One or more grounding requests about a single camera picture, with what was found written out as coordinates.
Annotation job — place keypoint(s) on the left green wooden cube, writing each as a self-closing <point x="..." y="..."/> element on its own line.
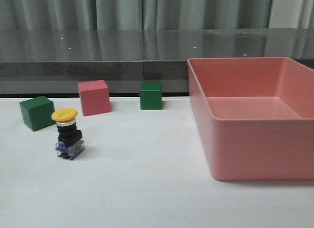
<point x="36" y="112"/>

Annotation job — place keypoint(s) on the yellow push button switch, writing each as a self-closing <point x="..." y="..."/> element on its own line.
<point x="70" y="139"/>

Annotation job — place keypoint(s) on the pink wooden cube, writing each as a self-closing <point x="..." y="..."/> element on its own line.
<point x="94" y="97"/>

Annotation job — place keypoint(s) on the right green wooden cube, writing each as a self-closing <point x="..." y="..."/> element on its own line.
<point x="150" y="96"/>

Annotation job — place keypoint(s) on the green wooden cube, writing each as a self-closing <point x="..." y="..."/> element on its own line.
<point x="36" y="112"/>
<point x="150" y="96"/>

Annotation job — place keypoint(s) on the dark glossy counter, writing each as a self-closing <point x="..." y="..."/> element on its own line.
<point x="51" y="63"/>

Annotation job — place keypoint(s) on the pink plastic bin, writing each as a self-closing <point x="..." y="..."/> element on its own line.
<point x="255" y="116"/>

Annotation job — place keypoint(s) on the grey curtain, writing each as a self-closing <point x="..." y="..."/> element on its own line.
<point x="155" y="14"/>

